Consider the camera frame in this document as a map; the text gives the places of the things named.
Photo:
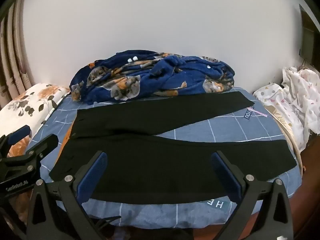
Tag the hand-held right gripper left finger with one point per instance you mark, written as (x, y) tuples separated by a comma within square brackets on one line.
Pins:
[(93, 174)]

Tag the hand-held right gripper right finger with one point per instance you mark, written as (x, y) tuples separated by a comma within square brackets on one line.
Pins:
[(225, 175)]

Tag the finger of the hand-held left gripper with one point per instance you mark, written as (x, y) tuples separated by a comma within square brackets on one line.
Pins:
[(43, 143), (21, 132)]

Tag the black pants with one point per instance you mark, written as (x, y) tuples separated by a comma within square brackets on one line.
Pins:
[(150, 160)]

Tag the white floral pillow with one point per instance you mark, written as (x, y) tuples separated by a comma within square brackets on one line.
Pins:
[(27, 105)]

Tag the blue grid bed sheet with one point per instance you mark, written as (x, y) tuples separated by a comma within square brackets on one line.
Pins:
[(225, 130)]

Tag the beige floral curtain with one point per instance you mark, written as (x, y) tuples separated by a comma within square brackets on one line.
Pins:
[(12, 62)]

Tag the white patterned cloth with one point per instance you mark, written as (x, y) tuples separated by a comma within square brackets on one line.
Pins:
[(292, 97)]

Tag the blue cat print blanket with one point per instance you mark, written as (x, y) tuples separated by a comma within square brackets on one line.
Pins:
[(150, 80)]

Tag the dark wall screen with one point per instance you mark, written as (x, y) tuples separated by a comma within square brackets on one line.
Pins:
[(308, 35)]

